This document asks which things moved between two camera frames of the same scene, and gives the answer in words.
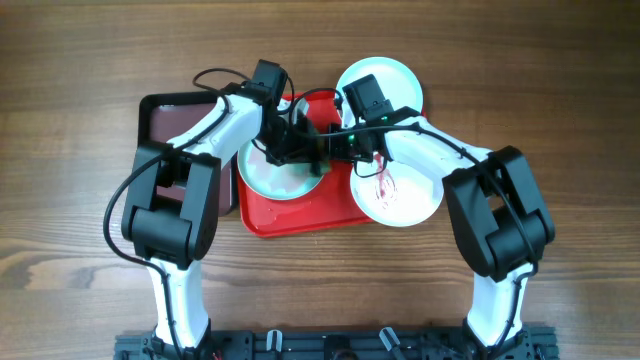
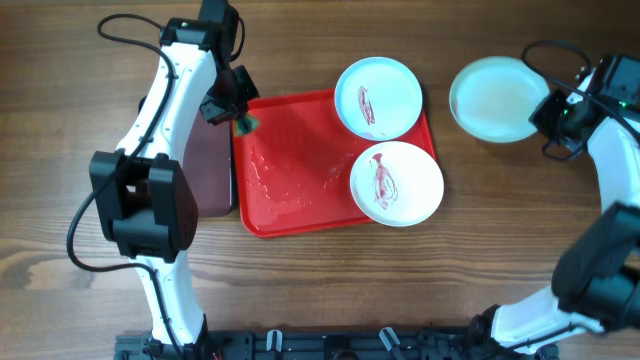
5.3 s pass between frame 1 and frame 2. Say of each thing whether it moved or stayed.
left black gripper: moved
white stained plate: stayed
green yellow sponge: moved
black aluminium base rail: stayed
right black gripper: moved
